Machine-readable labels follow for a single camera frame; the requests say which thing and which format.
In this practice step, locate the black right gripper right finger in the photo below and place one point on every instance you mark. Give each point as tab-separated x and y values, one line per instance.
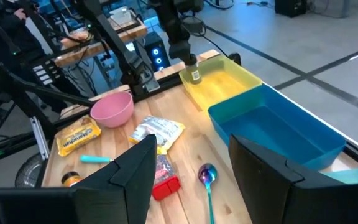
275	193

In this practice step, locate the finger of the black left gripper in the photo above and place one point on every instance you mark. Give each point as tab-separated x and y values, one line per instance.
191	59

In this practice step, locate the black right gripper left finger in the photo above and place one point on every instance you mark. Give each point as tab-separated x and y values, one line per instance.
120	193

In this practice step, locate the brown spice bottle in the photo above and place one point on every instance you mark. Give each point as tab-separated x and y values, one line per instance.
194	76

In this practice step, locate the red patterned card box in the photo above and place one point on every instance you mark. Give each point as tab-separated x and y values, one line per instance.
166	186

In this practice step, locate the orange spice bottle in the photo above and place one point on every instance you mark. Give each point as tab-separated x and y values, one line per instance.
71	180

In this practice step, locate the ramen packet with yellow edge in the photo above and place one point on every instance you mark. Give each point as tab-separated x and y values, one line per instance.
157	130

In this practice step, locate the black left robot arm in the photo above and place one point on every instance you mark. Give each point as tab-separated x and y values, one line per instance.
179	25

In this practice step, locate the black computer tower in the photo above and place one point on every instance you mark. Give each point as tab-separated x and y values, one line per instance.
157	46

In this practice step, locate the yellow translucent plastic bin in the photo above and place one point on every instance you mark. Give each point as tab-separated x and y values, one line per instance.
222	87

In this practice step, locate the blue plastic bin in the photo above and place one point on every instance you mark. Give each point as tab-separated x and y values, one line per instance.
275	130

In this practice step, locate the yellow Maruchan ramen packet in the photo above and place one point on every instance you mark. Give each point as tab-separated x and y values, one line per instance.
76	137

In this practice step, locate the green translucent plastic bin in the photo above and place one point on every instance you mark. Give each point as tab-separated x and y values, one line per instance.
353	175

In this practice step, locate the pink plastic bowl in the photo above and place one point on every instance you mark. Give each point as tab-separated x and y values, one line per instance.
112	112

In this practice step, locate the black caster wheel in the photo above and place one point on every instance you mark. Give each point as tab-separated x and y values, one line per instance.
26	174

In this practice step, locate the wooden workbench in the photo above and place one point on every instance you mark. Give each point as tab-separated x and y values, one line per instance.
82	53

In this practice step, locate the black floor box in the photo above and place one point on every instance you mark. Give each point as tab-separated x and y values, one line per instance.
291	7

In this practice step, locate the black power strip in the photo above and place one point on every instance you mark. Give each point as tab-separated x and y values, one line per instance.
42	74

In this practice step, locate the person's hand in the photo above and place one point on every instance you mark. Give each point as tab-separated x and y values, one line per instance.
20	14

